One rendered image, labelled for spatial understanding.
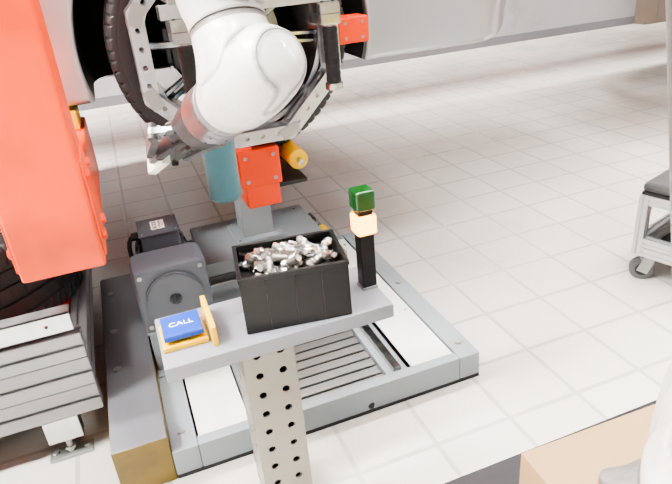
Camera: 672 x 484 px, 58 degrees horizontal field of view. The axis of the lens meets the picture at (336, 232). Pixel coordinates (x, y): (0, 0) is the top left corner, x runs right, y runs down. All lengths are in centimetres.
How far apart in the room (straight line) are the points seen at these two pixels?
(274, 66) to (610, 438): 69
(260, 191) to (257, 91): 103
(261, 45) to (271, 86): 5
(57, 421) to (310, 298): 76
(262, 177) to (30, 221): 70
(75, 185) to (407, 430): 93
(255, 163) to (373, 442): 80
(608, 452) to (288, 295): 55
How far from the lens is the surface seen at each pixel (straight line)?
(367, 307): 115
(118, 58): 170
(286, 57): 73
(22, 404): 158
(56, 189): 125
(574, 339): 187
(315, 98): 173
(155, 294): 152
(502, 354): 178
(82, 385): 156
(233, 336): 112
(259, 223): 196
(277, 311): 109
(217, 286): 187
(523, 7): 660
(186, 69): 141
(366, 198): 111
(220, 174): 158
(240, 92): 74
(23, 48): 120
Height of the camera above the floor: 108
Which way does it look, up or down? 26 degrees down
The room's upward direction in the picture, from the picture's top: 5 degrees counter-clockwise
